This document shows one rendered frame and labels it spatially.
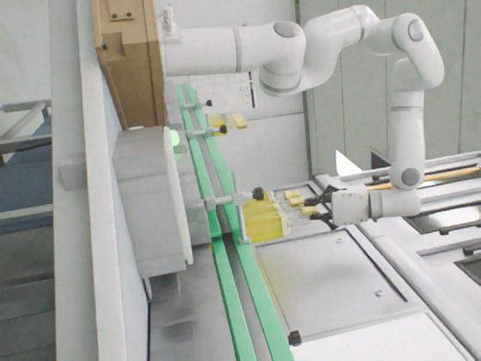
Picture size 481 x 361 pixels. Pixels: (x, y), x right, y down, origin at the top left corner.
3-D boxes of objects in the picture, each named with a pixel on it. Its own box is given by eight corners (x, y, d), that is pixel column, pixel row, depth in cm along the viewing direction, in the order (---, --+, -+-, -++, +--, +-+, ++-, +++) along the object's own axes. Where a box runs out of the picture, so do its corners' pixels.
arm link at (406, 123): (387, 108, 134) (386, 186, 137) (395, 106, 121) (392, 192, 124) (419, 108, 133) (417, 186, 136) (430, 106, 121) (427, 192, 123)
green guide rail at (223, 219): (210, 238, 111) (246, 231, 113) (210, 234, 111) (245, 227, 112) (177, 99, 268) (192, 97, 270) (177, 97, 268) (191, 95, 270)
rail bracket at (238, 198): (213, 251, 107) (270, 240, 110) (201, 179, 101) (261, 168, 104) (212, 245, 110) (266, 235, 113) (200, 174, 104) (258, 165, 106)
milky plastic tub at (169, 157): (143, 279, 85) (194, 269, 87) (113, 156, 77) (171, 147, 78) (145, 236, 101) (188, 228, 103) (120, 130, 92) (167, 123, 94)
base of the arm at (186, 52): (156, 28, 91) (240, 26, 95) (151, -5, 99) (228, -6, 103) (163, 97, 103) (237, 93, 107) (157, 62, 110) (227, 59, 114)
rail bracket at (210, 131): (185, 140, 157) (228, 134, 160) (182, 118, 154) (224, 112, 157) (185, 137, 161) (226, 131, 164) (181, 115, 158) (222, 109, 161)
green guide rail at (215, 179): (205, 208, 108) (241, 201, 110) (204, 204, 108) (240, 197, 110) (175, 85, 266) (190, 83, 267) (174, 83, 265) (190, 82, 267)
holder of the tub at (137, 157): (147, 305, 87) (191, 296, 89) (111, 157, 77) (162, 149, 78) (148, 260, 103) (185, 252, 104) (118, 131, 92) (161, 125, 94)
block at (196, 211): (179, 250, 105) (212, 244, 107) (171, 210, 102) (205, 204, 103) (179, 243, 108) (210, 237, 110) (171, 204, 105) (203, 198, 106)
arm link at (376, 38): (362, 2, 110) (408, -12, 117) (327, 14, 122) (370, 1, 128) (377, 63, 114) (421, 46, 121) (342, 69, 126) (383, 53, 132)
